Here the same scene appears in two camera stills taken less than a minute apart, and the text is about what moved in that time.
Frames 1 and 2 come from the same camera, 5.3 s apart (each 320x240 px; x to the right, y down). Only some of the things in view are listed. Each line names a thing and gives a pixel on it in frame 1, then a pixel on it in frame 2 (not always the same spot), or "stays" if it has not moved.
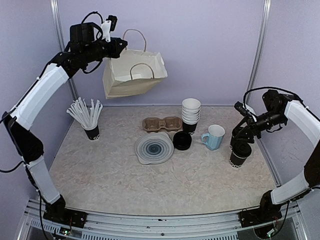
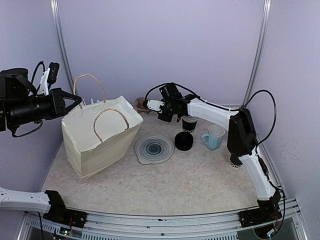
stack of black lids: [182, 140] stays
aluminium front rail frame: [105, 225] stays
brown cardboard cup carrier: [153, 124] -> [140, 104]
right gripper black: [252, 125] -> [167, 118]
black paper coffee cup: [235, 161] stays
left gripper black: [116, 50] -> [57, 108]
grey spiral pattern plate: [154, 148] stays
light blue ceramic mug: [213, 138] stays
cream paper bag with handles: [134, 73] -> [99, 134]
